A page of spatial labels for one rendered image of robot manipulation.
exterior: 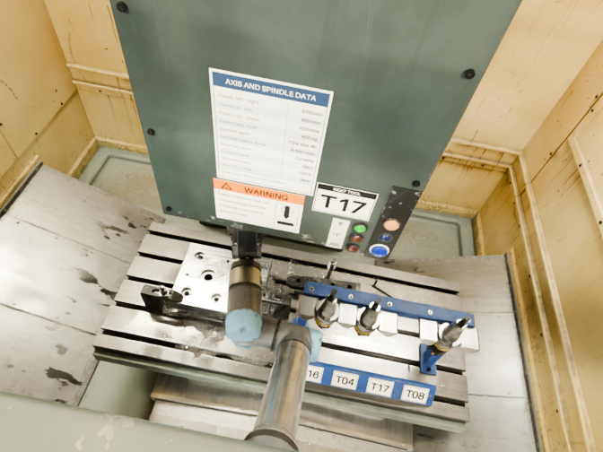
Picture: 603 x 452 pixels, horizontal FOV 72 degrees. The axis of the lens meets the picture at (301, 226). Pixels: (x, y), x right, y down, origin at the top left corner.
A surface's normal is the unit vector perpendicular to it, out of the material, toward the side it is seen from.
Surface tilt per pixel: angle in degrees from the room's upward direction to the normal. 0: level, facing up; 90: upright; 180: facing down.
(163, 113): 90
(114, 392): 0
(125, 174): 0
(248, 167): 90
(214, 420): 8
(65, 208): 24
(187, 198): 90
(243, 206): 90
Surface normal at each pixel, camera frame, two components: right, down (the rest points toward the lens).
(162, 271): 0.11, -0.59
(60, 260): 0.50, -0.46
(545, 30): -0.16, 0.78
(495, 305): -0.30, -0.62
